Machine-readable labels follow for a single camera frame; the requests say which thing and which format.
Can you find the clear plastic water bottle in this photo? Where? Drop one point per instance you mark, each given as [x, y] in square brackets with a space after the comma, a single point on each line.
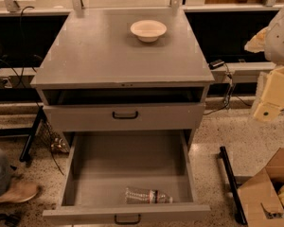
[149, 196]

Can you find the black middle drawer handle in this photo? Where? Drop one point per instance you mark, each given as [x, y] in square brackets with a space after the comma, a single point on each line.
[127, 220]

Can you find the black floor bar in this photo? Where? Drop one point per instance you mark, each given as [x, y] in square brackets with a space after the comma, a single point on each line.
[239, 216]

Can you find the black drawer handle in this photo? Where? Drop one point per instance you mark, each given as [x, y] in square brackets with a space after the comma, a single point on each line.
[127, 220]
[125, 116]

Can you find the tan shoe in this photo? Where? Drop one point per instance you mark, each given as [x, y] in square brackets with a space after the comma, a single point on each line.
[19, 192]

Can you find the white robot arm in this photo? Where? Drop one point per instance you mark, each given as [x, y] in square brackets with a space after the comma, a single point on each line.
[274, 41]

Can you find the black upper drawer handle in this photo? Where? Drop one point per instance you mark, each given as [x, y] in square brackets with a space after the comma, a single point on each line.
[125, 116]

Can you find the grey drawer cabinet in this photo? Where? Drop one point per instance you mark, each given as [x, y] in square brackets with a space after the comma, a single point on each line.
[96, 60]

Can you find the cardboard box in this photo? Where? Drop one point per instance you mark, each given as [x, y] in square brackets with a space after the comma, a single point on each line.
[260, 202]

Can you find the black stand leg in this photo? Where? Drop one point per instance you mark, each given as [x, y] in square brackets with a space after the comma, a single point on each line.
[24, 156]

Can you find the white bowl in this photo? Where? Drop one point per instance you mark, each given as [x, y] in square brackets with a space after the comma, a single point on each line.
[148, 31]

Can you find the black power adapter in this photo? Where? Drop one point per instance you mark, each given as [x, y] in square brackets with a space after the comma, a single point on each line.
[216, 64]

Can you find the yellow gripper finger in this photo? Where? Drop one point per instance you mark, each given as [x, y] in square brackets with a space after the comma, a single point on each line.
[269, 100]
[256, 44]

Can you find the open grey middle drawer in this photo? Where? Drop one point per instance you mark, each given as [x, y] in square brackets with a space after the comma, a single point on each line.
[103, 164]

